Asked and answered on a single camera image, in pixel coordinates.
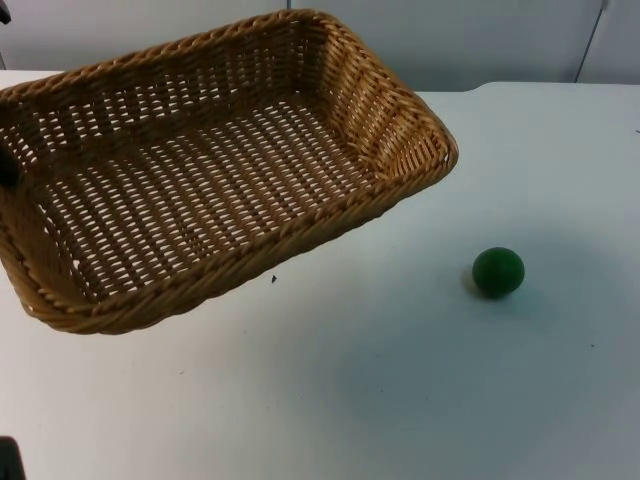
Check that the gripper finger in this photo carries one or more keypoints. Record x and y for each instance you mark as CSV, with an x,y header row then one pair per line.
x,y
6,167

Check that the pale brown wicker basket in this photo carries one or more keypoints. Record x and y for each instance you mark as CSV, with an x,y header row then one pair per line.
x,y
210,170

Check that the green ball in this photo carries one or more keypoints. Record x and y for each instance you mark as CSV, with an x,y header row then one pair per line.
x,y
498,273

